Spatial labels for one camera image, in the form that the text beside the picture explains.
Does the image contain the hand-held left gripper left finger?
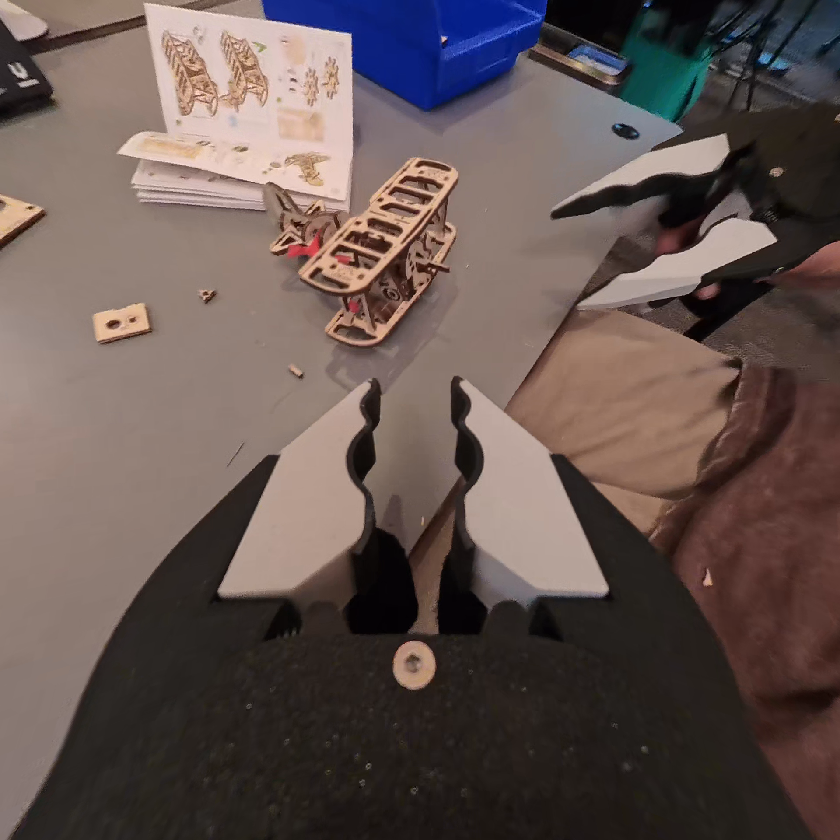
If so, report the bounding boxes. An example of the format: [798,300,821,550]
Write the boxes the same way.
[217,378,383,602]

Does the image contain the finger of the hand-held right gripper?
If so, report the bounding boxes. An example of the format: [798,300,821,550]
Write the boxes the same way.
[549,133,735,222]
[575,217,781,312]

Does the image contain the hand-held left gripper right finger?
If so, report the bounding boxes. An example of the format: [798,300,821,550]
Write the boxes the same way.
[450,376,611,602]

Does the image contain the wooden biplane model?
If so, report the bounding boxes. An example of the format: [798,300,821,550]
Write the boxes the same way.
[264,156,459,347]

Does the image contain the grey desk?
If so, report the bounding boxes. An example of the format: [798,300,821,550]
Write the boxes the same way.
[0,0,685,824]

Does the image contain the person's right hand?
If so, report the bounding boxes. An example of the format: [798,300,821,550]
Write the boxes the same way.
[655,220,840,301]

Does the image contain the teal bin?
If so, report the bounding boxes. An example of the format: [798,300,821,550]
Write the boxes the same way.
[617,10,715,124]

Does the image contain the steel trash can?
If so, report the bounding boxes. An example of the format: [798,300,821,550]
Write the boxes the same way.
[528,23,632,86]

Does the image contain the khaki trousers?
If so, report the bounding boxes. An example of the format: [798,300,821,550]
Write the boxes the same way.
[407,307,746,634]

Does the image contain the brown sweater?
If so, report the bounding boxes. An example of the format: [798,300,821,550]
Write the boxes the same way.
[646,366,840,840]

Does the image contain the small square wooden offcut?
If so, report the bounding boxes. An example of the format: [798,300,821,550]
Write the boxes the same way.
[92,303,152,344]

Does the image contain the blue plastic bin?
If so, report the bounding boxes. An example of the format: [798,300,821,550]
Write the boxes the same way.
[261,0,549,111]

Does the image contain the instruction booklet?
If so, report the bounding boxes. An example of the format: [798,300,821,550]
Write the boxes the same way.
[118,3,354,211]

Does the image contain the white board stand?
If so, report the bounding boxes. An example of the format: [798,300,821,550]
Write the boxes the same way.
[0,0,50,42]

